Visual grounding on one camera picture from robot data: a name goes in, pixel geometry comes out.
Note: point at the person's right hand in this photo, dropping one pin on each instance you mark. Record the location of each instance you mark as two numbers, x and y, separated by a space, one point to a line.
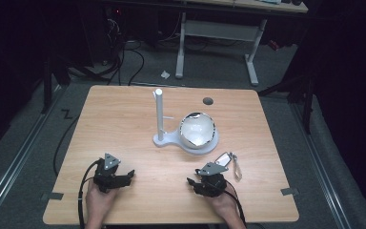
223 205

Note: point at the grey tape strip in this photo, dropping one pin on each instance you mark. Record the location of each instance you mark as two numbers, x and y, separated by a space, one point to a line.
289 191
54 196

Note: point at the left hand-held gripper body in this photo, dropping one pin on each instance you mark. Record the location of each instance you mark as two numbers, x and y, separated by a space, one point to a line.
108 176

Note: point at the white stand with post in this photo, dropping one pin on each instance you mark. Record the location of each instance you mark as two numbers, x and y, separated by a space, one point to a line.
166 140

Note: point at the white-legged background desk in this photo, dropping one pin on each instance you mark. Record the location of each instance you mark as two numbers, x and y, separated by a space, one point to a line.
219 30

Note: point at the white bowl with silver rim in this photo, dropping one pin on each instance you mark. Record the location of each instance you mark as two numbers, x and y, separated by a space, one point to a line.
197 131

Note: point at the round dark table grommet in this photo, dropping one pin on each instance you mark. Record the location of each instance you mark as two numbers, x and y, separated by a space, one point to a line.
208 101

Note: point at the metal floor rail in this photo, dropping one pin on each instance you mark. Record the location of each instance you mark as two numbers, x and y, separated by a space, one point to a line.
321 162
16 162

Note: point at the crumpled white paper scrap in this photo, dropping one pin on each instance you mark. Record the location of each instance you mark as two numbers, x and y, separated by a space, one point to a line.
165 74

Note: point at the person's left hand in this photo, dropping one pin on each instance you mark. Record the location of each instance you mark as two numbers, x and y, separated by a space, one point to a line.
99 202

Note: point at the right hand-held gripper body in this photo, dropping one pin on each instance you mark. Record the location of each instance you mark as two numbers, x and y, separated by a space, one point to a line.
213 181

